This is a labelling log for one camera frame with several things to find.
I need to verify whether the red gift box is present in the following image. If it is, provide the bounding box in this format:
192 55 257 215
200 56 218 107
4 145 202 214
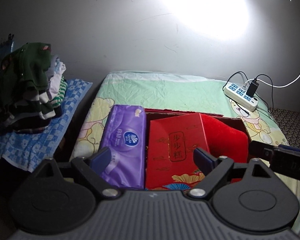
145 113 209 191

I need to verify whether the white power strip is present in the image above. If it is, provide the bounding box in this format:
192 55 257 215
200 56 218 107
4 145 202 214
223 83 258 112

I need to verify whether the black charger cable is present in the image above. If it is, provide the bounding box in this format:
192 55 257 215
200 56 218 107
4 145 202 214
222 71 274 117

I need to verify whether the green bear pillow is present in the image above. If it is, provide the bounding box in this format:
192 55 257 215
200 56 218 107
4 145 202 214
71 72 292 158

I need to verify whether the purple tissue pack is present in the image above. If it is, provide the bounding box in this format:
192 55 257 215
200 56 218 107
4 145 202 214
100 105 146 189

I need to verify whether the white power cable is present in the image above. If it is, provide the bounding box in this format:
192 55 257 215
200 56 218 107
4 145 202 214
239 35 300 90

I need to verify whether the red plush toy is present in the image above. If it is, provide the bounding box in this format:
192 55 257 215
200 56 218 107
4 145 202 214
201 114 250 163

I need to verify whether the black charger adapter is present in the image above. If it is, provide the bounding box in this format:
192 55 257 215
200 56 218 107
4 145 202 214
246 79 259 98

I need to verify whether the blue checked towel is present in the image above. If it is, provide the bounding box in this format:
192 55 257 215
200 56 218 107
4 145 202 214
0 79 92 172

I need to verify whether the pile of folded clothes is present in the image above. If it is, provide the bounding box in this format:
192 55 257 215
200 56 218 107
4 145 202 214
0 42 66 136

